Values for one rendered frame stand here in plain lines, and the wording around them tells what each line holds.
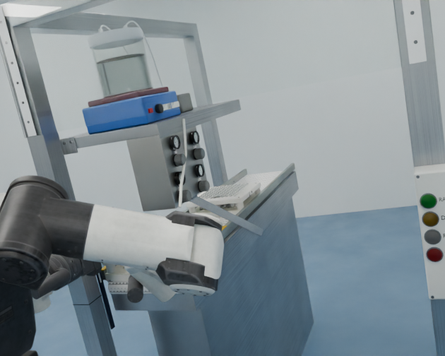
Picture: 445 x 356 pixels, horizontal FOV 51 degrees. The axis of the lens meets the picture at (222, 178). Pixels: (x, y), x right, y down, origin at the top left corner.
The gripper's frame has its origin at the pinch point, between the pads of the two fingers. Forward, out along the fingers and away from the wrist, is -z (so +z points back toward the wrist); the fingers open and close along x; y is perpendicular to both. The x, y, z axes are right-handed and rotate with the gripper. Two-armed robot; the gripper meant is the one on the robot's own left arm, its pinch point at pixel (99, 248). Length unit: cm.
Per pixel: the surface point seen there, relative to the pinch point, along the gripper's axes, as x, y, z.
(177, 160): -20.3, 24.3, -11.6
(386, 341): 101, 40, -128
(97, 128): -32.3, 2.7, -7.4
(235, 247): 18, 15, -46
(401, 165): 61, 14, -349
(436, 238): -2, 87, -4
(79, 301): 15.4, -10.2, 3.2
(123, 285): 14.2, -0.6, -6.1
